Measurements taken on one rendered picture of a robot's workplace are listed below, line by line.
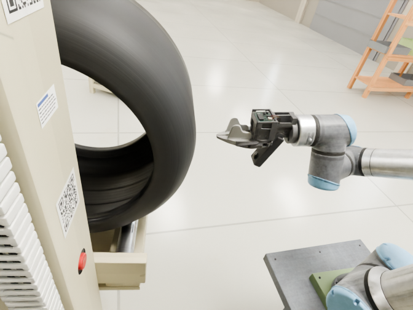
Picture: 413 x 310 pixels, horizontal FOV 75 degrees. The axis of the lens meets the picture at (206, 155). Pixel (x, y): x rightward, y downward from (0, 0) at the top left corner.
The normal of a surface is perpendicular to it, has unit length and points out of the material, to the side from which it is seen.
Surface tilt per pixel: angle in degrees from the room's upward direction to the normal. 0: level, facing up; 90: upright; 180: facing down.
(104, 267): 90
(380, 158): 59
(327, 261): 0
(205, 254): 0
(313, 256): 0
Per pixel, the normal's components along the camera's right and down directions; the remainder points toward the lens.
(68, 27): 0.36, -0.13
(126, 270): 0.08, 0.62
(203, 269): 0.16, -0.78
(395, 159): -0.73, -0.37
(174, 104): 0.75, 0.18
